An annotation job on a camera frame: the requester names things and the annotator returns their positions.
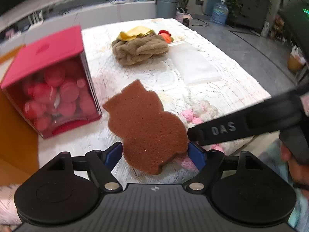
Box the pink white knitted item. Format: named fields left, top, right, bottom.
left=175, top=100, right=219, bottom=172

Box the brown owl-shaped sponge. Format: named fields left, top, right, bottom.
left=103, top=80, right=188, bottom=175

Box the person in striped shirt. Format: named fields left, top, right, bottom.
left=259, top=127, right=308, bottom=231

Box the orange white cardboard box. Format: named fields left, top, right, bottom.
left=0, top=43, right=40, bottom=187

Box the red transparent storage box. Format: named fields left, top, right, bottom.
left=1, top=25, right=102, bottom=139

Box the brown fluffy cloth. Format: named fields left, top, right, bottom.
left=112, top=34, right=169, bottom=66

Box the dark cabinet with vines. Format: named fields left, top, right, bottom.
left=226, top=0, right=271, bottom=33

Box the blue water jug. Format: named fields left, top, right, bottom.
left=211, top=0, right=229, bottom=26

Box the orange red crochet toy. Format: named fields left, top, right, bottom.
left=158, top=30, right=174, bottom=44

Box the yellow cloth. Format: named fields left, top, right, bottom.
left=117, top=26, right=154, bottom=41

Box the pink small heater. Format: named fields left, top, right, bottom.
left=175, top=7, right=192, bottom=28

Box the grey tv console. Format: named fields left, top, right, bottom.
left=1, top=1, right=156, bottom=54

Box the white wifi router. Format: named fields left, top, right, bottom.
left=28, top=9, right=43, bottom=27

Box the grey-green trash bin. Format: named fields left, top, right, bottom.
left=156, top=0, right=178, bottom=19

